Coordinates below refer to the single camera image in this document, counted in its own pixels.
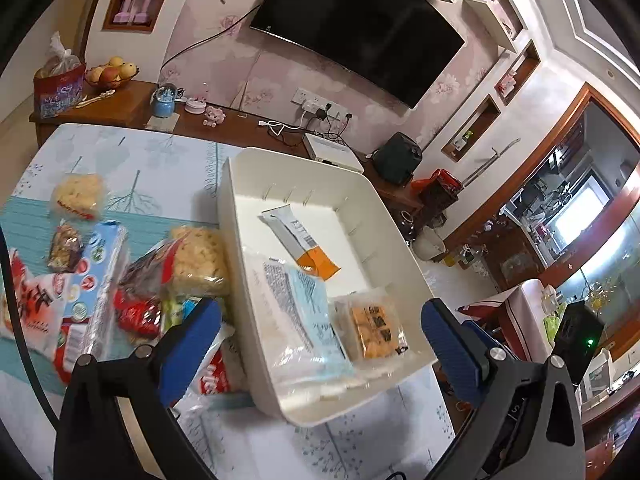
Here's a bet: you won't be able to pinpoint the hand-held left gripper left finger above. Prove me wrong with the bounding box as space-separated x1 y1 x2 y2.
54 297 223 480

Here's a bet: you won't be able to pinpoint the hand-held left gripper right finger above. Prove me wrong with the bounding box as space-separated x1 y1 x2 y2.
421 297 587 480

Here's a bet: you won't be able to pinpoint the red candy packet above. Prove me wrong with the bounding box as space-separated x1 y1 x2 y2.
114 247 176 343

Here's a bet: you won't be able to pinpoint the blue biscuit pack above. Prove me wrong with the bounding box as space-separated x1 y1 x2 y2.
52 220 130 386

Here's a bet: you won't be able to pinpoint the dark nut snack packet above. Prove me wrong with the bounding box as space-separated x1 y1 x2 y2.
47 222 83 273

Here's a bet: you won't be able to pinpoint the white plastic storage bin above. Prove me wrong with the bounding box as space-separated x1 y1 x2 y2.
216 146 440 428

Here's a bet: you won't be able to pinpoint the large white red snack bag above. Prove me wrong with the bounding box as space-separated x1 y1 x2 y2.
0 247 66 356

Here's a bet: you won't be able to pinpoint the rice cracker packet red label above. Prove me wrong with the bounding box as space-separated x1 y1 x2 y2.
50 172 107 221

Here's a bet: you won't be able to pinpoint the red white chair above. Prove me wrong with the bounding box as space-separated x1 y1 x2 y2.
457 279 556 361

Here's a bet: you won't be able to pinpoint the orange cracker packet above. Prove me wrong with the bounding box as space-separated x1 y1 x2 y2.
327 287 411 376

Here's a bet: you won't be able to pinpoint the white bucket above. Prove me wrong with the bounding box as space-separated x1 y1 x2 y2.
412 227 447 262

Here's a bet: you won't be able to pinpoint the light blue clear packet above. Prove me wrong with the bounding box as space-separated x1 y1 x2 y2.
245 255 358 396

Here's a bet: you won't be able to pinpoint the white orange bar packet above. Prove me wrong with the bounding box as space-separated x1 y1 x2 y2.
258 203 342 282

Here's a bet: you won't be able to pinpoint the white router box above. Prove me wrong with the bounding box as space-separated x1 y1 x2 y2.
302 132 365 173

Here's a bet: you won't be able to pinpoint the wooden cabinet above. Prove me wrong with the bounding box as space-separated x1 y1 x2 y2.
29 80 426 211

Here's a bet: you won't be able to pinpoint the white spoon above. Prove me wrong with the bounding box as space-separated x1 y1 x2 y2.
75 89 116 108

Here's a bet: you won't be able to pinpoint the fruit bowl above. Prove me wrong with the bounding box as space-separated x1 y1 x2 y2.
84 56 141 90

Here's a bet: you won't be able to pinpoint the red gift bag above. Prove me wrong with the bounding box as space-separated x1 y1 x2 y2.
33 31 87 120

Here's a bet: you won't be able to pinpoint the pink dumbbell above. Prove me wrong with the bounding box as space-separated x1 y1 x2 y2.
113 0 143 25
132 0 161 25

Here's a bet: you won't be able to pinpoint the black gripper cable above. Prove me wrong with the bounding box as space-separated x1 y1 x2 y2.
0 230 61 431

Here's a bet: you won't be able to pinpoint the white charger cable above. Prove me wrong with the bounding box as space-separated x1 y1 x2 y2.
258 119 306 138

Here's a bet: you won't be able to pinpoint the white wall outlets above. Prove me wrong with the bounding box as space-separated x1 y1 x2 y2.
291 88 353 121

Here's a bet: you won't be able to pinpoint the black television cable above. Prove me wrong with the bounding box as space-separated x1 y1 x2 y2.
159 4 262 86

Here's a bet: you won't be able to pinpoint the black wall television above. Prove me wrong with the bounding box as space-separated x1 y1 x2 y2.
248 0 466 110

